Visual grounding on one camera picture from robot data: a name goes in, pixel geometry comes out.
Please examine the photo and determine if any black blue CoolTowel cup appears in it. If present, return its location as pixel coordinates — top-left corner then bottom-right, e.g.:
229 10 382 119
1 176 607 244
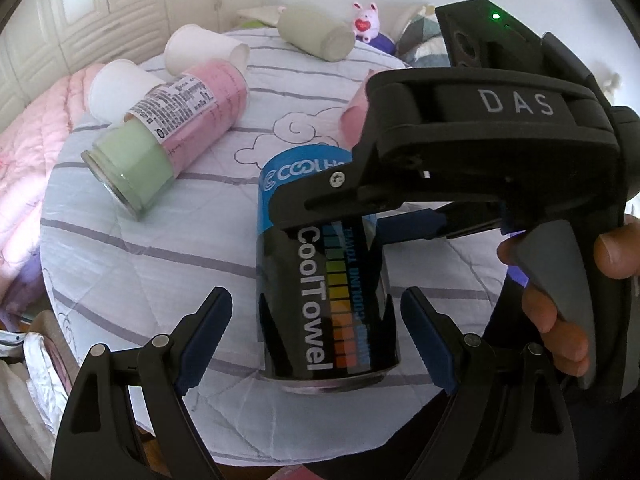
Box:
256 144 400 394

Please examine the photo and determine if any pink ribbed cup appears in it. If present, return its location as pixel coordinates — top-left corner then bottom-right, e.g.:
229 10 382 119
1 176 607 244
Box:
338 70 376 150

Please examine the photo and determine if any grey-beige paper cup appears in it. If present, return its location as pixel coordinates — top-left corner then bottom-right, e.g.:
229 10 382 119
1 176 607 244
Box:
277 6 356 62

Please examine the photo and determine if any white paper cup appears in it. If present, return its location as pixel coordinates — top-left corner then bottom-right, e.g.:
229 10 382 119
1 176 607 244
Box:
88 58 164 125
164 24 250 76

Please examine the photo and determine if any person's hand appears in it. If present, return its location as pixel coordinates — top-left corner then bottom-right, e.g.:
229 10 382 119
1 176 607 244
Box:
522 214 640 377

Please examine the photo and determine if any triangle pattern pillow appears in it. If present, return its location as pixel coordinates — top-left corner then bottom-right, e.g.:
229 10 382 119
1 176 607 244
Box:
396 4 450 68

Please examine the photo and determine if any purple cushion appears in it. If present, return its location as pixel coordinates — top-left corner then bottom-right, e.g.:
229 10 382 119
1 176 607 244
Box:
370 32 396 55

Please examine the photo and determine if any striped white table cloth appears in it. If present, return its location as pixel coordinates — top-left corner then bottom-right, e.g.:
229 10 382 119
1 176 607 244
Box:
40 28 438 467

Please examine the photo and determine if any pink pig plush right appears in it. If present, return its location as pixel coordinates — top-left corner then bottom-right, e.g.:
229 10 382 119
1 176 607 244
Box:
352 2 381 44

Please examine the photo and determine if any white bedside table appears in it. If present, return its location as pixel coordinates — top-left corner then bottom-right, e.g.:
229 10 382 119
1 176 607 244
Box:
236 6 286 27

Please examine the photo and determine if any pink green labelled bottle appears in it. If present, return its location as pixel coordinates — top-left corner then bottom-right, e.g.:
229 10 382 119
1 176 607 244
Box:
81 60 248 219

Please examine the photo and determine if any pink folded quilt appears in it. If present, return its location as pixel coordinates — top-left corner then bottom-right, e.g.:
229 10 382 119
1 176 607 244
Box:
1 63 103 313

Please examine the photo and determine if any white wardrobe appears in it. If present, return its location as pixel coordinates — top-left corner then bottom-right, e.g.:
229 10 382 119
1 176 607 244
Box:
1 0 262 127

